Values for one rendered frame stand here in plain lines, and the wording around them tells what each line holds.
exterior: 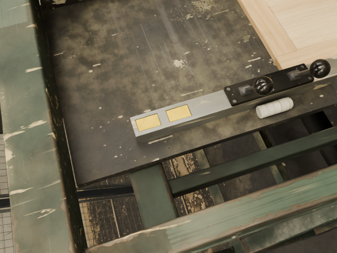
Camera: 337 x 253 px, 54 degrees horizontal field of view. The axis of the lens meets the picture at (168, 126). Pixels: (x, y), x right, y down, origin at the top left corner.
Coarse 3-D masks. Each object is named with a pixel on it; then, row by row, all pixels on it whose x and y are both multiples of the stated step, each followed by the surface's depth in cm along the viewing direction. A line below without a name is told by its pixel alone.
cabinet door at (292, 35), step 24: (240, 0) 91; (264, 0) 91; (288, 0) 90; (312, 0) 90; (336, 0) 90; (264, 24) 86; (288, 24) 86; (312, 24) 86; (336, 24) 86; (288, 48) 82; (312, 48) 82; (336, 48) 82
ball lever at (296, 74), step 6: (318, 60) 64; (324, 60) 63; (312, 66) 64; (318, 66) 63; (324, 66) 63; (288, 72) 75; (294, 72) 74; (300, 72) 71; (306, 72) 69; (312, 72) 64; (318, 72) 63; (324, 72) 63; (294, 78) 74
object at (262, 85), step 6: (258, 78) 63; (264, 78) 62; (270, 78) 63; (258, 84) 62; (264, 84) 62; (270, 84) 62; (240, 90) 73; (246, 90) 71; (252, 90) 68; (258, 90) 62; (264, 90) 62; (270, 90) 62
